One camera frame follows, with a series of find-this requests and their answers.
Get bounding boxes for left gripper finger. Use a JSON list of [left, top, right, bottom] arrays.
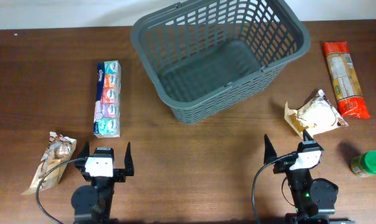
[[124, 142, 134, 176], [77, 141, 89, 159]]

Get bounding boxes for rice ball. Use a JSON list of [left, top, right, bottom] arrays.
[[284, 90, 349, 139]]

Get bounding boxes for green lid jar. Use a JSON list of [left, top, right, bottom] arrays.
[[350, 151, 376, 177]]

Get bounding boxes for grey plastic shopping basket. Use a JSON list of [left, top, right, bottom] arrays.
[[131, 0, 311, 124]]

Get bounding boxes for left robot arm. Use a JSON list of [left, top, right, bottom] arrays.
[[71, 142, 134, 223]]

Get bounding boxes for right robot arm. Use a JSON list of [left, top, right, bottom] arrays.
[[264, 131, 353, 224]]

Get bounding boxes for brown snack wrapper packet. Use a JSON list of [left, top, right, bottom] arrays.
[[21, 131, 76, 195]]

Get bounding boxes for Kleenex tissue multipack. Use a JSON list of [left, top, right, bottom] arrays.
[[93, 60, 122, 138]]

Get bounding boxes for red spaghetti packet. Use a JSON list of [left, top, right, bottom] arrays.
[[323, 41, 370, 119]]

